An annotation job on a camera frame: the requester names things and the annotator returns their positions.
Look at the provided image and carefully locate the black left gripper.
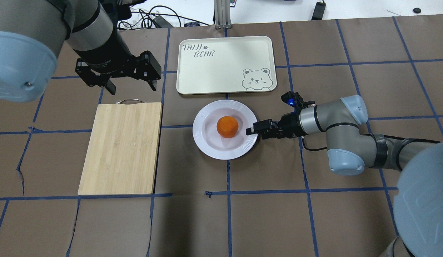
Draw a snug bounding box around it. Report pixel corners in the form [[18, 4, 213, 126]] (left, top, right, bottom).
[[75, 43, 162, 95]]

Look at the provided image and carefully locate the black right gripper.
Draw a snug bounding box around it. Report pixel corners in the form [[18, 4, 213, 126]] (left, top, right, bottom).
[[246, 112, 308, 140]]

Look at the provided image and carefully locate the orange fruit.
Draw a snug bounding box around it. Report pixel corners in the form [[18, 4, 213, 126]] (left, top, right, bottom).
[[216, 116, 239, 138]]

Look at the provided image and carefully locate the white ribbed plate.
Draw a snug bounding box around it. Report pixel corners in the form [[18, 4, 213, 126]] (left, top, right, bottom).
[[192, 100, 258, 160]]

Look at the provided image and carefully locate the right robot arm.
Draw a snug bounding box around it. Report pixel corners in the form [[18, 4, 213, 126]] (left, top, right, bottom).
[[245, 92, 443, 257]]

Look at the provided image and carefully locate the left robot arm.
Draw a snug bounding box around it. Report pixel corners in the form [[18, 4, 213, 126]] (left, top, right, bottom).
[[0, 0, 162, 102]]

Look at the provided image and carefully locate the cream bear tray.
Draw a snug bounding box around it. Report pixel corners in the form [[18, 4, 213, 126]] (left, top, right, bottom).
[[176, 36, 277, 95]]

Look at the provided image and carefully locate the bamboo cutting board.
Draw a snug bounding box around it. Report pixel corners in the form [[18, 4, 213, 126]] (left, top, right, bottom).
[[78, 102, 163, 196]]

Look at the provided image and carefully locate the black power adapter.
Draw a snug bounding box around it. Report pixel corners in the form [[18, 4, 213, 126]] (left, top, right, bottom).
[[311, 1, 326, 21]]

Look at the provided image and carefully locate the black cable bundle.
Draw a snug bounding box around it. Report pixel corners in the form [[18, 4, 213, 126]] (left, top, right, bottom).
[[116, 0, 183, 31]]

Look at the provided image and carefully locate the aluminium frame post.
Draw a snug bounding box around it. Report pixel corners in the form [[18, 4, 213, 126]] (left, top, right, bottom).
[[214, 0, 232, 30]]

